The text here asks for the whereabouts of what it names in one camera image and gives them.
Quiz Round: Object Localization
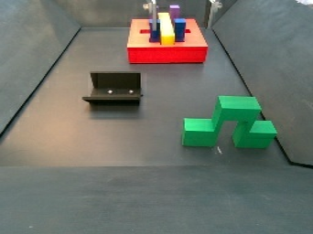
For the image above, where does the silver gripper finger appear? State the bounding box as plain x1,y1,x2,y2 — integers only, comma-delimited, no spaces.
208,0,223,27
144,0,158,31

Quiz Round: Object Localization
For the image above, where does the green stepped arch block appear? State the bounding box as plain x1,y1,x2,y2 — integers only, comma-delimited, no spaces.
182,96,277,149

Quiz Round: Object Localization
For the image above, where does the red base board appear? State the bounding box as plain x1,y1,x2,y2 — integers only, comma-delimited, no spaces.
128,19,209,64

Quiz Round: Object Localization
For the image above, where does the purple arch block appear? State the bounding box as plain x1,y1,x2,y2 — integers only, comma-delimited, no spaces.
169,5,180,19

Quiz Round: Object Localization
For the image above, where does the yellow long block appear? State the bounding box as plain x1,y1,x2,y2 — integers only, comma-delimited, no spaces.
158,12,176,46

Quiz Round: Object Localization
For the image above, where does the blue arch block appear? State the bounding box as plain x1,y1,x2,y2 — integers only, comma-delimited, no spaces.
150,18,186,44

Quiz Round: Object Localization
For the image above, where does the black angled bracket stand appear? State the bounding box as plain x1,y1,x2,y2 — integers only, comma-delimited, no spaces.
82,71,142,103

